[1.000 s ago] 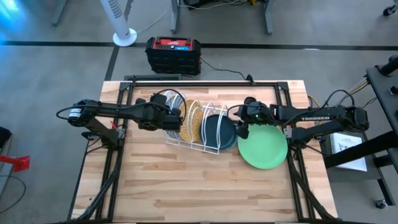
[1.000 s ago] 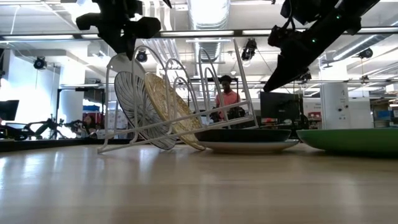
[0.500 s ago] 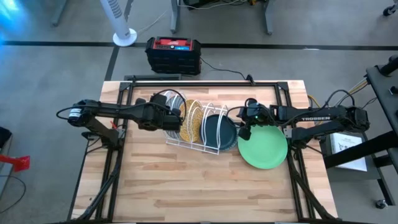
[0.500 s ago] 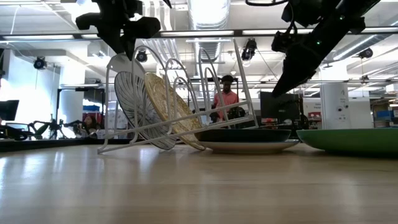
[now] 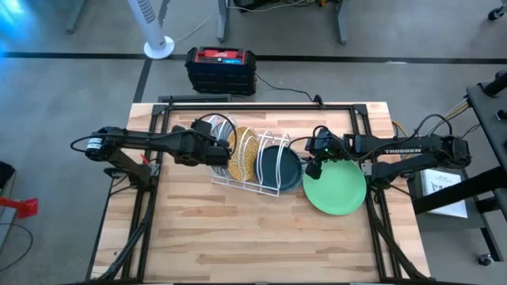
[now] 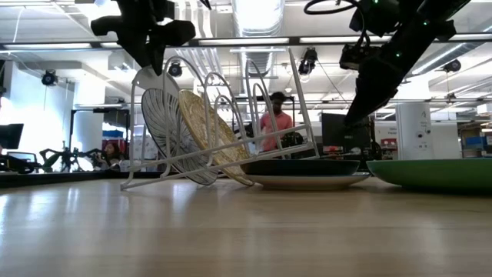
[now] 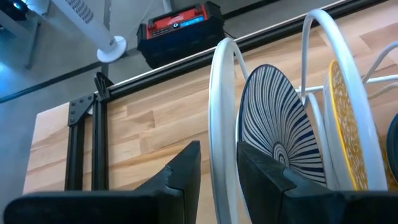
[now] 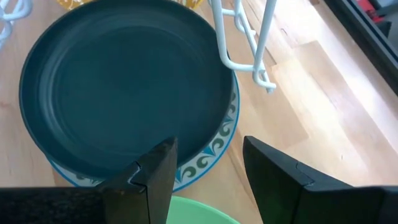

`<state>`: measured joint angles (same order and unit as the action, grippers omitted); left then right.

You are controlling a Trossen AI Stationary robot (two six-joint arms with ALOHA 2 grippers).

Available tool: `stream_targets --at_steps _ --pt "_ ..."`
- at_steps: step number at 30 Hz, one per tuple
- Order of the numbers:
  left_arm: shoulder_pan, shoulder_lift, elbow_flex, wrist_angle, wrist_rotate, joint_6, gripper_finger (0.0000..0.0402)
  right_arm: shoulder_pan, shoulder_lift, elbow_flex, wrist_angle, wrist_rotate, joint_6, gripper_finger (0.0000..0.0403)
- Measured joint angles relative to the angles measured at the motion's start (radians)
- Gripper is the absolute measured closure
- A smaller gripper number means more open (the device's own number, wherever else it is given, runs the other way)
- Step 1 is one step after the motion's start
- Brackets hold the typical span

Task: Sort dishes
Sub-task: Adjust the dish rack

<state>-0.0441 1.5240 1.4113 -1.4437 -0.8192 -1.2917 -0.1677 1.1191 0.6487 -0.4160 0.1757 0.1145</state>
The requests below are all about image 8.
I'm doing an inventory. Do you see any dark teal plate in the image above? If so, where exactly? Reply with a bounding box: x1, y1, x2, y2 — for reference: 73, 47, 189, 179
18, 0, 234, 180

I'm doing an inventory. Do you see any black aluminium table frame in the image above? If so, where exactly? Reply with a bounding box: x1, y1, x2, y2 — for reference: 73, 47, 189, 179
323, 0, 398, 96

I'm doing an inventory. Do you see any plain green plate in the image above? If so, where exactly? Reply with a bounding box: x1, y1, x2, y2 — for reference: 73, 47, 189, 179
166, 195, 241, 224

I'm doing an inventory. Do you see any red black power station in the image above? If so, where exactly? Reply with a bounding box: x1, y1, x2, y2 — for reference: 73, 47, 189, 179
356, 0, 393, 35

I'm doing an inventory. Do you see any white wire dish rack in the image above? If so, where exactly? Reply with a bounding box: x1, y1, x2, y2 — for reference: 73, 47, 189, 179
0, 0, 278, 95

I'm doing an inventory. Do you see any yellow patterned plate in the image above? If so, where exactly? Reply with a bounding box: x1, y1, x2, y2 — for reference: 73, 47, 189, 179
57, 0, 205, 11

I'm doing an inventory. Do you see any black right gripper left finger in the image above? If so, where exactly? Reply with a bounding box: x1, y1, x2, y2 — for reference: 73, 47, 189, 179
102, 136, 178, 224

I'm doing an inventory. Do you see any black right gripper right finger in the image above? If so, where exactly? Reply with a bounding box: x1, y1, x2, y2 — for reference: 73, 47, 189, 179
242, 135, 386, 224

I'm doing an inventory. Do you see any blue orange floral plate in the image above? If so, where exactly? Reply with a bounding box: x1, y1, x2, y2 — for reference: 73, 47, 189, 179
48, 71, 241, 193

